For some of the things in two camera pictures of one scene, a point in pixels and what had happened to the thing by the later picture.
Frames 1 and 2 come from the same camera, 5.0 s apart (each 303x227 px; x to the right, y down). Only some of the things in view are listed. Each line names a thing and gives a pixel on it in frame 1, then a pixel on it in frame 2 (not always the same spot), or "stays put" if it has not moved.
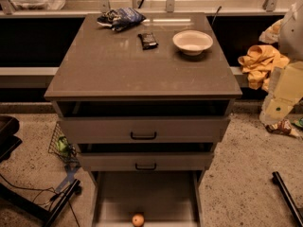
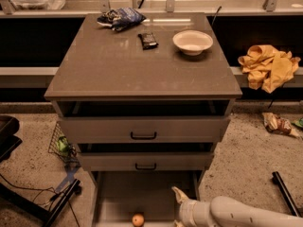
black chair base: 8,141 stays put
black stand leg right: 276,179 stays put
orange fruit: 137,219 stays put
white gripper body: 292,37 -> 187,210
